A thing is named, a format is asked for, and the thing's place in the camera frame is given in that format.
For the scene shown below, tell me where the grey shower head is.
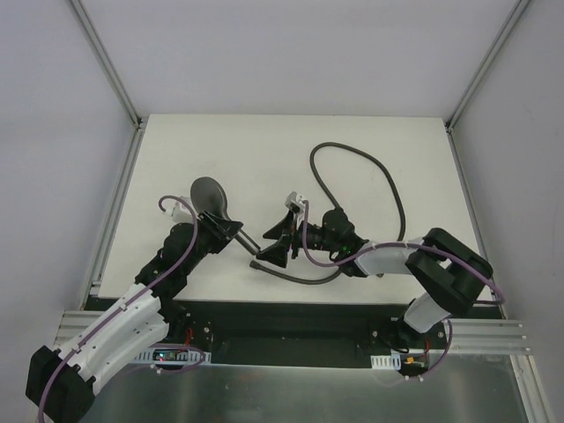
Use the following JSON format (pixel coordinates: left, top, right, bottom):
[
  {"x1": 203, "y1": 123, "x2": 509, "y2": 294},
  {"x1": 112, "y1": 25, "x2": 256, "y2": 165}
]
[{"x1": 189, "y1": 176, "x2": 260, "y2": 256}]

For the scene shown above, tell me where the aluminium front rail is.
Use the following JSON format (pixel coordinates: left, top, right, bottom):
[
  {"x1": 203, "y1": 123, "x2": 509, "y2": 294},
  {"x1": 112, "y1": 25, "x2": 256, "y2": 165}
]
[{"x1": 53, "y1": 310, "x2": 533, "y2": 356}]

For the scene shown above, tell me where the dark grey shower hose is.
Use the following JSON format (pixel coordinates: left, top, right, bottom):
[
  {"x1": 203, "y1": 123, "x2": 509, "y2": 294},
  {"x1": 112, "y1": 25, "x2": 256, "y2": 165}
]
[{"x1": 249, "y1": 141, "x2": 407, "y2": 285}]

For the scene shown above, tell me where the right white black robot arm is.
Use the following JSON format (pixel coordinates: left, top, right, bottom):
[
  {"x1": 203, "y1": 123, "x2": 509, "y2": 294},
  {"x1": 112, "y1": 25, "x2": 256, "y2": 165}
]
[{"x1": 256, "y1": 208, "x2": 493, "y2": 348}]

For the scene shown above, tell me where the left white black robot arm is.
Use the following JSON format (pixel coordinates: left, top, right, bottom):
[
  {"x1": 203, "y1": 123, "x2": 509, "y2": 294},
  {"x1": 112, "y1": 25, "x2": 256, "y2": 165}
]
[{"x1": 26, "y1": 211, "x2": 242, "y2": 422}]

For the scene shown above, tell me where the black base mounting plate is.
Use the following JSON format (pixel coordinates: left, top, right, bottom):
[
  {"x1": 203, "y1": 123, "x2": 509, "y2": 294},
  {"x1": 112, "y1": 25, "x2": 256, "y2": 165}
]
[{"x1": 131, "y1": 299, "x2": 459, "y2": 367}]

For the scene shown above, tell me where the right aluminium frame post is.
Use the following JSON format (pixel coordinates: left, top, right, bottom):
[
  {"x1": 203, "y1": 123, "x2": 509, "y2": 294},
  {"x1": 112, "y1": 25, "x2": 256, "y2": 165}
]
[{"x1": 445, "y1": 0, "x2": 533, "y2": 134}]

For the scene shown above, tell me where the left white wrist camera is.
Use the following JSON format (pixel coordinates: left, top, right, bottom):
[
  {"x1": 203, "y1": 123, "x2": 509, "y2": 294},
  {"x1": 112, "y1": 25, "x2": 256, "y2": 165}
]
[{"x1": 167, "y1": 202, "x2": 193, "y2": 224}]

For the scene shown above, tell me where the aluminium frame post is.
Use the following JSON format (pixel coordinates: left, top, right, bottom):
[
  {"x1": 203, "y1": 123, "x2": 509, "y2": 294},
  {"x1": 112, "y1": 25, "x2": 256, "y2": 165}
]
[
  {"x1": 445, "y1": 0, "x2": 533, "y2": 134},
  {"x1": 66, "y1": 0, "x2": 143, "y2": 129}
]

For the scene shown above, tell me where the left aluminium frame post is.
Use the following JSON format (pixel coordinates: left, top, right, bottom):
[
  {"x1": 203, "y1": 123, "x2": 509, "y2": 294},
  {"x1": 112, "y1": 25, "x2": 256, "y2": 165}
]
[{"x1": 66, "y1": 0, "x2": 143, "y2": 129}]

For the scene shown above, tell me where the left aluminium side rail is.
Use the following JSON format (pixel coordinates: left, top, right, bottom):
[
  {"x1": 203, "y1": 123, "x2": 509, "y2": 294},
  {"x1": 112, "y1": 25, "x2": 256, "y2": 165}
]
[{"x1": 78, "y1": 118, "x2": 147, "y2": 310}]

